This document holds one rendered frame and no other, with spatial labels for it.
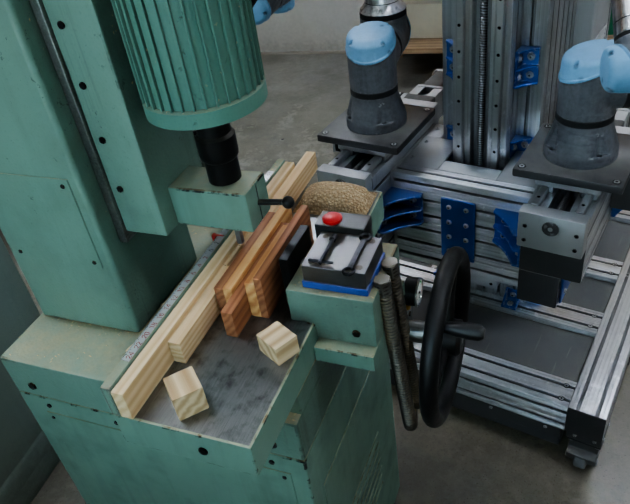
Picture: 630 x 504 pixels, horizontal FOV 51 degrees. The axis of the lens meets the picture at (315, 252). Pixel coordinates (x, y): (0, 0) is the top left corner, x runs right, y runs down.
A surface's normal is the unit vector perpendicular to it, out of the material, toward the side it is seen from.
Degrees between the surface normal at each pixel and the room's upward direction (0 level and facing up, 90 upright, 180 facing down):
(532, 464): 0
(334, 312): 90
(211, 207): 90
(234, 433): 0
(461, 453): 0
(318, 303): 90
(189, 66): 90
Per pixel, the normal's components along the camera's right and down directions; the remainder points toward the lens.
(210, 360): -0.13, -0.79
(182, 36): 0.10, 0.59
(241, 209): -0.35, 0.60
